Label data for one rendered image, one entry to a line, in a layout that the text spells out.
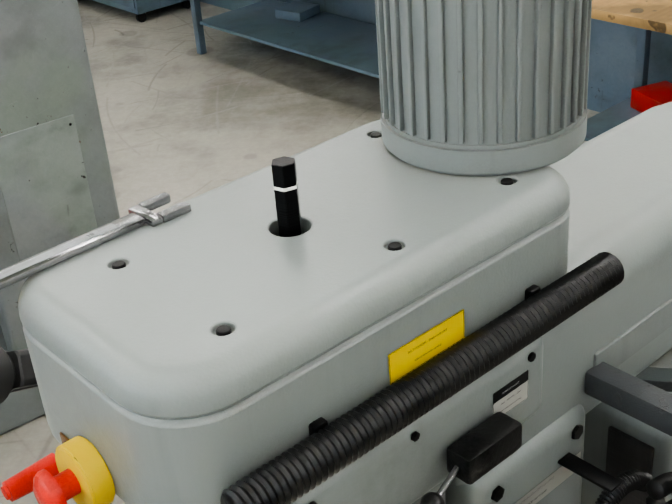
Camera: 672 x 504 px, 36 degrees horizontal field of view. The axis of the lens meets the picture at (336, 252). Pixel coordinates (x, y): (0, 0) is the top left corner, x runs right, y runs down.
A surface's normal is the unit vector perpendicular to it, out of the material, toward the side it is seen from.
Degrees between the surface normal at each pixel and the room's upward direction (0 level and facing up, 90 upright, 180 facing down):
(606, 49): 90
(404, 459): 90
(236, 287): 0
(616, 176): 0
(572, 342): 90
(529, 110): 90
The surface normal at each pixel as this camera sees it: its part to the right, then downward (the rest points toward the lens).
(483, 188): -0.07, -0.87
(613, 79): -0.74, 0.38
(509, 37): 0.10, 0.48
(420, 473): 0.67, 0.32
